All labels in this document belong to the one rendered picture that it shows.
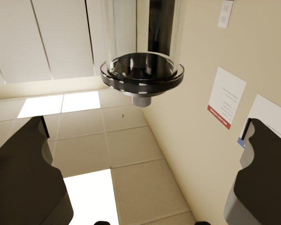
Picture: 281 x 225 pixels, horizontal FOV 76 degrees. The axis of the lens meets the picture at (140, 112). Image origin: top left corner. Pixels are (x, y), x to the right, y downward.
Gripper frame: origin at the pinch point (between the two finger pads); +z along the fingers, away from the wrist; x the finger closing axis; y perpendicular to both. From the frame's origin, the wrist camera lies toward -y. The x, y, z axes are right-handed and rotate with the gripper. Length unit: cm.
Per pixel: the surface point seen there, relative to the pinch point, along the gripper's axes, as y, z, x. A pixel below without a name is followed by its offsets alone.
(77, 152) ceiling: 142, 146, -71
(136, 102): 5.4, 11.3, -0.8
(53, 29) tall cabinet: 23, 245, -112
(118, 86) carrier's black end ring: 1.4, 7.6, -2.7
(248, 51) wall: 10, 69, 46
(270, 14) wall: -4, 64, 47
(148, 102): 5.3, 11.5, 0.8
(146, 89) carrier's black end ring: 1.5, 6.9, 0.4
